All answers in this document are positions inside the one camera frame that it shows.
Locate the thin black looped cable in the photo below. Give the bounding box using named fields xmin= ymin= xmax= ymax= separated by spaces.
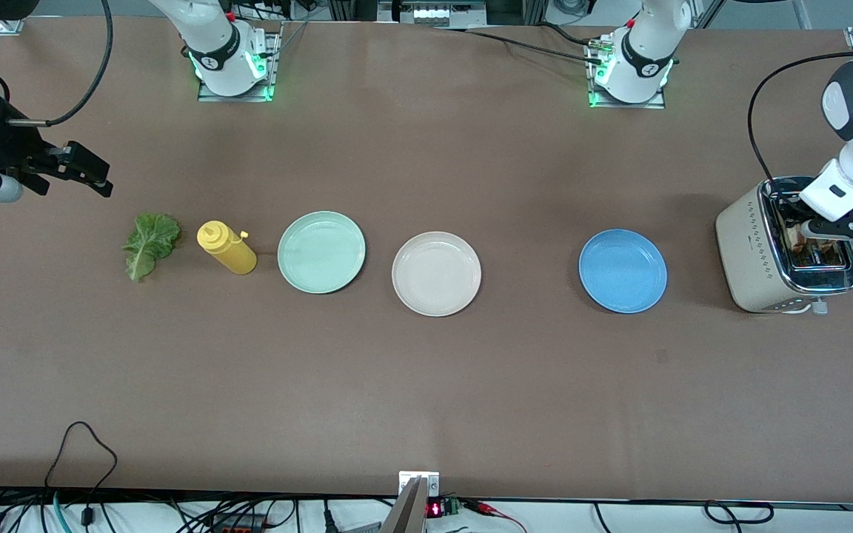
xmin=43 ymin=422 xmax=118 ymax=533

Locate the beige chrome toaster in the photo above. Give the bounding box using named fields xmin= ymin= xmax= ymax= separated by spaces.
xmin=715 ymin=175 xmax=853 ymax=316

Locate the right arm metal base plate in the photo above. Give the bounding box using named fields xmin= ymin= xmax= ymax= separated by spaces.
xmin=197 ymin=22 xmax=283 ymax=103

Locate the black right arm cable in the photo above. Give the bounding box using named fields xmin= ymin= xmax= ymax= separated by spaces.
xmin=0 ymin=0 xmax=115 ymax=128

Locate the short black table cable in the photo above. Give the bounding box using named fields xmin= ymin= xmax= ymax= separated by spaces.
xmin=538 ymin=22 xmax=605 ymax=47

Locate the silver power strip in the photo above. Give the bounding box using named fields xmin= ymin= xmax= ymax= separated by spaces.
xmin=378 ymin=0 xmax=488 ymax=29

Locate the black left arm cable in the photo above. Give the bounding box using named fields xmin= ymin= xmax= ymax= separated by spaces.
xmin=747 ymin=50 xmax=853 ymax=195

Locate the black coiled cable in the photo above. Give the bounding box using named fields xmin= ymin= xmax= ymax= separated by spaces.
xmin=704 ymin=501 xmax=775 ymax=525

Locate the grey camera mount bar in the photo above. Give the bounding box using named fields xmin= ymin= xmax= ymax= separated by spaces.
xmin=381 ymin=477 xmax=427 ymax=533

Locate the red clip lead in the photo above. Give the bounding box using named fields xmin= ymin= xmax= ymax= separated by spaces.
xmin=464 ymin=500 xmax=527 ymax=533

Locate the green lettuce leaf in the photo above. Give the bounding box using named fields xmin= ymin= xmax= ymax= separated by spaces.
xmin=122 ymin=212 xmax=182 ymax=283

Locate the yellow mustard squeeze bottle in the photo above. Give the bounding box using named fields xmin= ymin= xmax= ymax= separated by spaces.
xmin=197 ymin=220 xmax=258 ymax=275

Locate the light green plate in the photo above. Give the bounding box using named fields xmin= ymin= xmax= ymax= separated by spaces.
xmin=277 ymin=211 xmax=367 ymax=295

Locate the thin grey cable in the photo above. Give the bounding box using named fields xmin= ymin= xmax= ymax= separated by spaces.
xmin=267 ymin=19 xmax=310 ymax=60

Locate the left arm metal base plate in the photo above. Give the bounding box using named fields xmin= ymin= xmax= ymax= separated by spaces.
xmin=586 ymin=37 xmax=668 ymax=110

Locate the long black table cable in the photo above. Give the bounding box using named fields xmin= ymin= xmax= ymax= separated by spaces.
xmin=434 ymin=26 xmax=609 ymax=66

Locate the blue plate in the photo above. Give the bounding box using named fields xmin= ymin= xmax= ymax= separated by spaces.
xmin=578 ymin=229 xmax=669 ymax=315

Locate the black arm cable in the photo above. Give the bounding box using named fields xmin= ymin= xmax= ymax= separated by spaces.
xmin=0 ymin=0 xmax=115 ymax=128
xmin=747 ymin=50 xmax=853 ymax=195

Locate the beige plate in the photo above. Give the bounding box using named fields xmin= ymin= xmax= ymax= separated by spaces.
xmin=392 ymin=231 xmax=483 ymax=318

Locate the silver camera mount bracket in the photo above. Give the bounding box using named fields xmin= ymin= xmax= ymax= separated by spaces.
xmin=399 ymin=472 xmax=440 ymax=498

